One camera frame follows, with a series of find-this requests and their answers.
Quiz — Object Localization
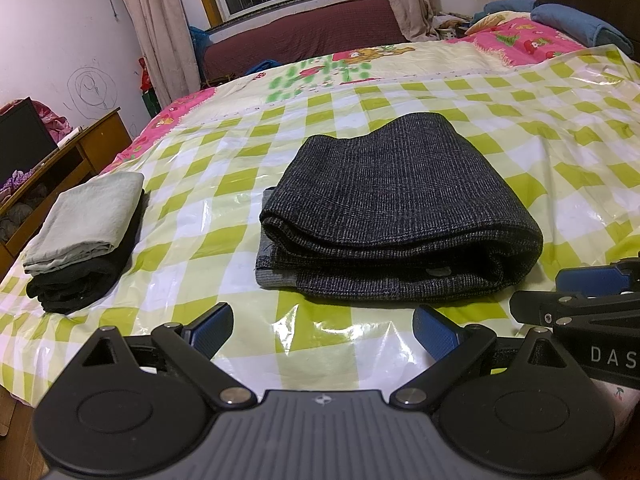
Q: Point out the blue cloth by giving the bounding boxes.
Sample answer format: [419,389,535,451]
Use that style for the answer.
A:
[248,58,285,75]

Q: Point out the black monitor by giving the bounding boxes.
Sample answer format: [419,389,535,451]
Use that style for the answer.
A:
[0,96,60,187]

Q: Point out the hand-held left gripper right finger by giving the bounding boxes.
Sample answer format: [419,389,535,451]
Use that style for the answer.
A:
[390,304,567,408]

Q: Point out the pink cloth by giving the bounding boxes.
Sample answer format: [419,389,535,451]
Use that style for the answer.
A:
[32,100,76,146]

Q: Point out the dark grey pants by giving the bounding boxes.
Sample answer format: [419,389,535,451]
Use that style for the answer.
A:
[255,112,545,307]

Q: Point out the pink printed bedsheet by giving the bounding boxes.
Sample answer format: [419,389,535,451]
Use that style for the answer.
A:
[112,10,640,432]

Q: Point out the red bag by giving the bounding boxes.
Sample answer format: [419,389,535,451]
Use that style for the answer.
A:
[137,57,161,111]

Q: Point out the folded black cloth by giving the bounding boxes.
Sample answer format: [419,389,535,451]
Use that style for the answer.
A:
[26,188,151,314]

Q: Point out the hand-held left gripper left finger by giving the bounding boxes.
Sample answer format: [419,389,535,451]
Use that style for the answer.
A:
[81,302,254,407]

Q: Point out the maroon covered window seat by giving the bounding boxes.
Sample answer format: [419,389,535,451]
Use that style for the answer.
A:
[199,0,412,87]

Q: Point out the large blue pillow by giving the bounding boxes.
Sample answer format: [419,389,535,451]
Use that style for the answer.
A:
[530,3,635,54]

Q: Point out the wooden cabinet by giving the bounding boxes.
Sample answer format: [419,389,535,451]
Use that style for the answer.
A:
[0,107,134,282]

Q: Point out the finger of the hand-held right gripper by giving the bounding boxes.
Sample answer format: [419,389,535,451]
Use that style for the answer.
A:
[509,290,640,334]
[556,257,640,295]

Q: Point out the folded light grey cloth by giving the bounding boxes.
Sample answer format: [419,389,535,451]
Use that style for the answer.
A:
[22,172,146,276]

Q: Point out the green checkered plastic sheet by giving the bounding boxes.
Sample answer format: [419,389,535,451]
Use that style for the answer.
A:
[0,42,640,407]

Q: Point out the small blue pillow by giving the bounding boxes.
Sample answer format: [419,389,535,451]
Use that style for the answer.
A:
[482,0,539,15]

